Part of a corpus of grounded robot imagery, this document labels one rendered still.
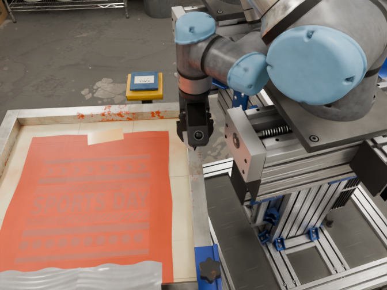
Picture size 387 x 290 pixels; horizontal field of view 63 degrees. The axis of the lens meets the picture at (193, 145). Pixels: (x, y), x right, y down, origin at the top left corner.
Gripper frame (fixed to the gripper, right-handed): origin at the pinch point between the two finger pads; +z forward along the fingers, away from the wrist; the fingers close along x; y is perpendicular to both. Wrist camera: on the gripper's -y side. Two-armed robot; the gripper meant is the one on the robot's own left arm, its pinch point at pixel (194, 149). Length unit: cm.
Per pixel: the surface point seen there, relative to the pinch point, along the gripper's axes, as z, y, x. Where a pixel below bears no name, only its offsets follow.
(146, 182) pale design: 6.7, -5.2, 13.3
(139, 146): 7.0, 7.8, 15.6
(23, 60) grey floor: 112, 205, 143
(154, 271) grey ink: 5.5, -29.1, 10.8
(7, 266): 6, -25, 44
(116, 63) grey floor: 111, 193, 57
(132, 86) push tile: 7.9, 35.9, 19.2
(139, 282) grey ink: 5.4, -31.2, 14.1
